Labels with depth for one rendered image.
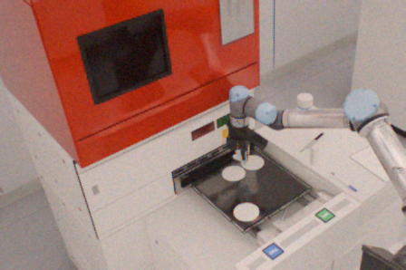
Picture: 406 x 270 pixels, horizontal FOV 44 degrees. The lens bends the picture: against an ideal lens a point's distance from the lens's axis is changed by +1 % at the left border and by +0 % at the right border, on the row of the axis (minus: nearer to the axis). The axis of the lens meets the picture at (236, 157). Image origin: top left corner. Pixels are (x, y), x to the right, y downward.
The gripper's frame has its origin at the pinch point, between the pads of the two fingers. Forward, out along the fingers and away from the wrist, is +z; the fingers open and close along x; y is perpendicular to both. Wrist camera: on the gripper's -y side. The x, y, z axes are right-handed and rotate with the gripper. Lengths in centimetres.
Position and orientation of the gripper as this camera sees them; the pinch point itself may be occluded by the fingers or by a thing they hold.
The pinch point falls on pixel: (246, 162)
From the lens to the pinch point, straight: 210.9
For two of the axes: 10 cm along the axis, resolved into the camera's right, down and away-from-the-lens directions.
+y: -9.6, -1.5, 2.5
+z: 0.4, 7.7, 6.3
